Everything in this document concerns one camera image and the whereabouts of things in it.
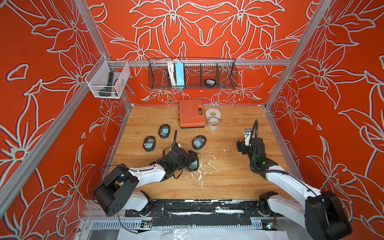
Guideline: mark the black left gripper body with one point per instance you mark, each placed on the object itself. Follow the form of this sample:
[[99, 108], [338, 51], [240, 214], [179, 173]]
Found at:
[[182, 165]]

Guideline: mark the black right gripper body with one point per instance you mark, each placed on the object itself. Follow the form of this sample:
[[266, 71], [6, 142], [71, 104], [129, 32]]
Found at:
[[244, 150]]

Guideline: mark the black round zip pouch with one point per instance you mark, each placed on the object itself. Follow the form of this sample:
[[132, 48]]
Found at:
[[149, 143]]

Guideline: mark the green charger plug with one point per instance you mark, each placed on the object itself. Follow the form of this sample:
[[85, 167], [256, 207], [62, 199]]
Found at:
[[194, 165]]

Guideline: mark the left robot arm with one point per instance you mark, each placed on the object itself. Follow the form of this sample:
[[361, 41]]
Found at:
[[117, 191]]

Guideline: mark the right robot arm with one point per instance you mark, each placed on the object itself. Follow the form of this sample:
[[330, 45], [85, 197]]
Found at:
[[320, 213]]

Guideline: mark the clear packing tape roll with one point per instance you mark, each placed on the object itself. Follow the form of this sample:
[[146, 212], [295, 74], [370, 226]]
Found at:
[[213, 123]]

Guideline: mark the white tape roll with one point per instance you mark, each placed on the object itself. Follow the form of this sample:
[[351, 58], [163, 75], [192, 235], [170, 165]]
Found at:
[[213, 113]]

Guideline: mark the orange plastic tool case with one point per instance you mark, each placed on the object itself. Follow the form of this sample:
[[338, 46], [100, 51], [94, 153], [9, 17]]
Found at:
[[191, 114]]

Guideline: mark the green screwdriver in box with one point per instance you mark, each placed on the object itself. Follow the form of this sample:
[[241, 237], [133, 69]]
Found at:
[[107, 91]]

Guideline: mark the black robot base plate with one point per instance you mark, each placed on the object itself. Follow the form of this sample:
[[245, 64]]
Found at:
[[205, 213]]

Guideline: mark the black wire wall basket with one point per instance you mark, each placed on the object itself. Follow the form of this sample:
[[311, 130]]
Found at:
[[163, 76]]

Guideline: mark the aluminium horizontal back rail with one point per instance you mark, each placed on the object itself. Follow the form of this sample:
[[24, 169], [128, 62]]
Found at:
[[239, 62]]

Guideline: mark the clear acrylic wall box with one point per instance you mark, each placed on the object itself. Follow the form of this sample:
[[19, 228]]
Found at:
[[107, 79]]

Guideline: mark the aluminium frame post right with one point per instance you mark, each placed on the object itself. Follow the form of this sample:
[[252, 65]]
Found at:
[[309, 31]]

